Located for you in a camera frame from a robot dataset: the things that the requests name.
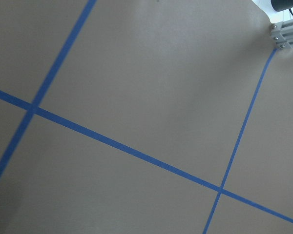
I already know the black water bottle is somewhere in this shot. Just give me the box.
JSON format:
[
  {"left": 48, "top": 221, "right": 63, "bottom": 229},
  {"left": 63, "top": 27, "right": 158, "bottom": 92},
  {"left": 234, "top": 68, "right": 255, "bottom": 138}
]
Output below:
[{"left": 271, "top": 0, "right": 293, "bottom": 12}]

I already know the aluminium frame post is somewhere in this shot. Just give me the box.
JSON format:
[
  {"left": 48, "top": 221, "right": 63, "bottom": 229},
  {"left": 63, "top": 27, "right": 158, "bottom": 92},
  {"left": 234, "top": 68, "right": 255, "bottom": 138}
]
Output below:
[{"left": 270, "top": 19, "right": 293, "bottom": 49}]

